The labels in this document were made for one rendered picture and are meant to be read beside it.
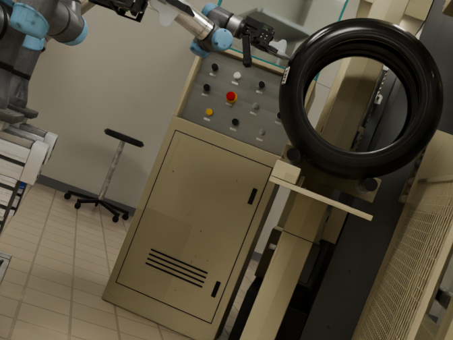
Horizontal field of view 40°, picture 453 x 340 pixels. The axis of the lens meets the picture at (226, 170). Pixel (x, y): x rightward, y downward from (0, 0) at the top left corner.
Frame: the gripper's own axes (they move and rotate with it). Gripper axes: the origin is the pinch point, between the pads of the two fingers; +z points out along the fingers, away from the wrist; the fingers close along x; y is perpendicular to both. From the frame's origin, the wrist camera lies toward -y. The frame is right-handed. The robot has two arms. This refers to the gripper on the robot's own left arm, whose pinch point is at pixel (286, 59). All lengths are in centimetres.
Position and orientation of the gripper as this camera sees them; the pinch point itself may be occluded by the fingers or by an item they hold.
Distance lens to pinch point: 228.3
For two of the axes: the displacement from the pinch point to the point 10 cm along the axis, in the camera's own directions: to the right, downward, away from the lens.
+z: 8.7, 4.8, -1.4
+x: 1.3, 0.4, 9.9
